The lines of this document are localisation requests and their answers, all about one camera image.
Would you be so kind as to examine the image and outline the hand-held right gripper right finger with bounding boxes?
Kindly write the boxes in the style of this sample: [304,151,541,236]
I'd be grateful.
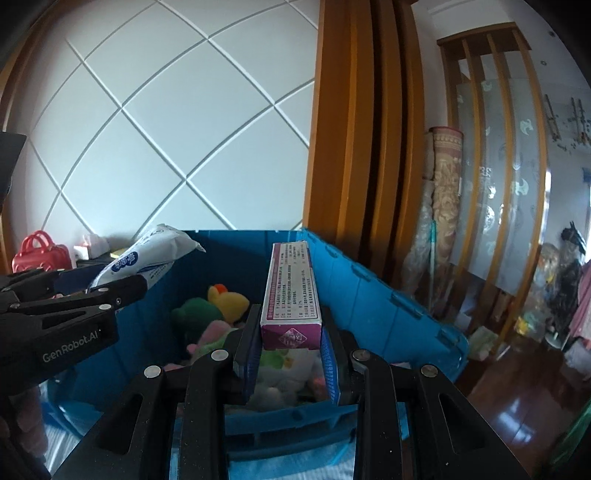
[318,306,532,480]

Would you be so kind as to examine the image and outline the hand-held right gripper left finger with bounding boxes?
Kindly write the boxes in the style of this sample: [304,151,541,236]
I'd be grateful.
[48,304,264,480]

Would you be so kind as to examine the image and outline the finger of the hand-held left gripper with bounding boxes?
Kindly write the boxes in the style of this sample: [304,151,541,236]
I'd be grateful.
[0,269,64,304]
[11,275,149,325]

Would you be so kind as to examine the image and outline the light green plush toy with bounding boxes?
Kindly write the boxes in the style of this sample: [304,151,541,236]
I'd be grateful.
[261,349,293,371]

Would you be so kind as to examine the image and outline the white goose plush toy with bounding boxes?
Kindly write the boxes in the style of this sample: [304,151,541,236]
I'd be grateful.
[259,350,324,393]

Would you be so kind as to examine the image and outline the white tissue pack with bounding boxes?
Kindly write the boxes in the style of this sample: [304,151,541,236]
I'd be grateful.
[88,224,207,296]

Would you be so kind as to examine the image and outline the purple medicine box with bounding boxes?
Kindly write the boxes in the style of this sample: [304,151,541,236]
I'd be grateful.
[259,241,322,354]

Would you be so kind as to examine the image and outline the blue storage container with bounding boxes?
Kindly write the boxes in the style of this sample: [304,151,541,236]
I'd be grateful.
[39,227,470,440]

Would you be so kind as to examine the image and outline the person's left hand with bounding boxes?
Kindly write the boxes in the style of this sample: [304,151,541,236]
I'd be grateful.
[0,385,50,468]

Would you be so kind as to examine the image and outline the red toy handbag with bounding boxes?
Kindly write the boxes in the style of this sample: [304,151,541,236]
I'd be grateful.
[11,231,73,275]

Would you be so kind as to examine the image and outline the pink plush toy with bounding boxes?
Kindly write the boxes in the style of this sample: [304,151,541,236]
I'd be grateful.
[186,320,232,366]

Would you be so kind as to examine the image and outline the grey plush toy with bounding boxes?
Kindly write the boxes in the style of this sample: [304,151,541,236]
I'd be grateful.
[250,383,297,412]

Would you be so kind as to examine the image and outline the pink and white box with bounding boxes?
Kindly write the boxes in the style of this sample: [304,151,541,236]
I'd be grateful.
[73,233,112,262]

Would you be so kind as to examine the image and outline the yellow duck plush toy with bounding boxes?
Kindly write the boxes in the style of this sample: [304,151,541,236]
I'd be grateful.
[207,284,251,325]

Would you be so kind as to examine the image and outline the dark green plush toy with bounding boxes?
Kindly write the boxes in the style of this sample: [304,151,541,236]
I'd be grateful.
[171,298,225,339]

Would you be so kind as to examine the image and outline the teal mop pole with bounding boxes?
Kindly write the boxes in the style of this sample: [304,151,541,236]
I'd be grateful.
[426,220,440,315]

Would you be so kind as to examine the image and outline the plastic wrapped roll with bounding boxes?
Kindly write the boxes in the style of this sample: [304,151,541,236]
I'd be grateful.
[401,180,438,297]

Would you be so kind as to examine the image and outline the light green packet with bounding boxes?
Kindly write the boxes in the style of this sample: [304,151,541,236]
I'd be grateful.
[468,325,500,361]

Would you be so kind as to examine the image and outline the patterned rolled carpet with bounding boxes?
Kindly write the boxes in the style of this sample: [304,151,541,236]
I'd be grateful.
[426,127,465,274]

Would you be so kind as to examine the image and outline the pink cloth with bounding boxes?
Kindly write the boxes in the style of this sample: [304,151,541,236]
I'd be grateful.
[567,261,591,343]

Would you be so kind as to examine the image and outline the wooden slat partition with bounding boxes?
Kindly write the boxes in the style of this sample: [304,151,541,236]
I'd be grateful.
[436,23,553,343]

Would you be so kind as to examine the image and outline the wooden crib frame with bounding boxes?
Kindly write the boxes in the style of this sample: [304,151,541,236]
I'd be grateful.
[302,0,426,297]

